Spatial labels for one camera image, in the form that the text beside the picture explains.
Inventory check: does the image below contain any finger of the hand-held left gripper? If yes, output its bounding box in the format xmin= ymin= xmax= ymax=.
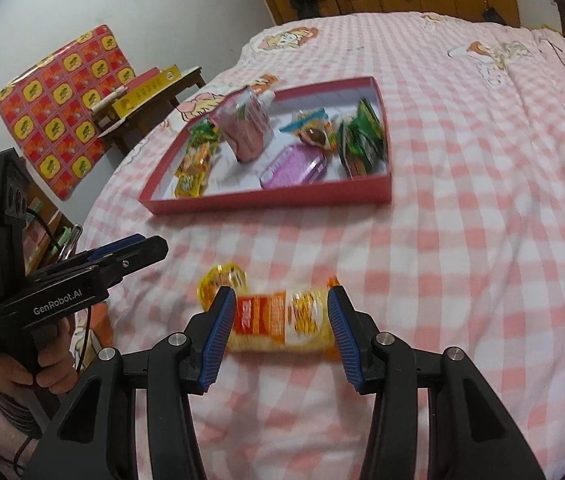
xmin=27 ymin=237 xmax=169 ymax=291
xmin=80 ymin=233 xmax=147 ymax=266

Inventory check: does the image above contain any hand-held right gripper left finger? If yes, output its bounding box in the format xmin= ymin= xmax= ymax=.
xmin=22 ymin=285 xmax=237 ymax=480

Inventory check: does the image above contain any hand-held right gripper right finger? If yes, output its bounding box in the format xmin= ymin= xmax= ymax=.
xmin=327 ymin=285 xmax=548 ymax=480

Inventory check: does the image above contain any green pea snack packet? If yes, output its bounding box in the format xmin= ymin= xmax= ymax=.
xmin=188 ymin=122 xmax=222 ymax=148

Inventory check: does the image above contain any pink shallow cardboard box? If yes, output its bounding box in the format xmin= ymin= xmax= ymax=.
xmin=138 ymin=76 xmax=393 ymax=216

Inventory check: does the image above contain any dark green snack packet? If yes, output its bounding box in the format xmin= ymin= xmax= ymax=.
xmin=355 ymin=97 xmax=385 ymax=129
xmin=337 ymin=120 xmax=388 ymax=178

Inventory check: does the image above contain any person's left hand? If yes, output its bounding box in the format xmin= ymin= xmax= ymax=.
xmin=0 ymin=317 xmax=82 ymax=401

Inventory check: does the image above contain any low wooden cabinet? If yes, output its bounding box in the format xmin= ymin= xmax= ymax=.
xmin=22 ymin=180 xmax=80 ymax=268

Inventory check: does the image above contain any orange yellow snack packet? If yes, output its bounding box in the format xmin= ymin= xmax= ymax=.
xmin=181 ymin=142 xmax=216 ymax=177

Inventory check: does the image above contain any red yellow patterned box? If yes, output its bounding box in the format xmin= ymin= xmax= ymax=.
xmin=0 ymin=24 xmax=136 ymax=201

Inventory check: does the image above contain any pink checkered printed blanket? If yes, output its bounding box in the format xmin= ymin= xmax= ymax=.
xmin=70 ymin=10 xmax=565 ymax=480

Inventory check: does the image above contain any white paper roll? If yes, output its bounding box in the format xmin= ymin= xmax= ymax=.
xmin=91 ymin=85 xmax=128 ymax=111

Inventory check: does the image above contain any long yellow cardboard box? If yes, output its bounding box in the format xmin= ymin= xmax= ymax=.
xmin=112 ymin=64 xmax=183 ymax=120

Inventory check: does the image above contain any dark wooden table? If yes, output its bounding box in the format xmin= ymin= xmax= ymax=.
xmin=97 ymin=65 xmax=207 ymax=156

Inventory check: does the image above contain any pink snack packet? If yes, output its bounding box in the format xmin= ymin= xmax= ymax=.
xmin=211 ymin=86 xmax=274 ymax=162

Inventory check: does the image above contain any pink flat box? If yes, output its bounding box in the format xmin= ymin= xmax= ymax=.
xmin=130 ymin=67 xmax=163 ymax=92

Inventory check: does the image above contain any purple glitter case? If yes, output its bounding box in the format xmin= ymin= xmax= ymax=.
xmin=258 ymin=142 xmax=327 ymax=191

